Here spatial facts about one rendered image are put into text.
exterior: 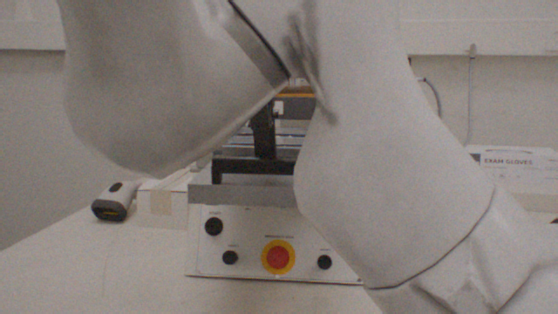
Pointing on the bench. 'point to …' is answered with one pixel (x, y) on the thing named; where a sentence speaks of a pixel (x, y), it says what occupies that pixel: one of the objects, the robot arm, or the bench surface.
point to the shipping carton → (165, 201)
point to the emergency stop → (278, 256)
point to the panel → (283, 220)
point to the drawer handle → (251, 166)
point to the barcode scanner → (115, 201)
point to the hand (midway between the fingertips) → (265, 142)
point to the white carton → (517, 162)
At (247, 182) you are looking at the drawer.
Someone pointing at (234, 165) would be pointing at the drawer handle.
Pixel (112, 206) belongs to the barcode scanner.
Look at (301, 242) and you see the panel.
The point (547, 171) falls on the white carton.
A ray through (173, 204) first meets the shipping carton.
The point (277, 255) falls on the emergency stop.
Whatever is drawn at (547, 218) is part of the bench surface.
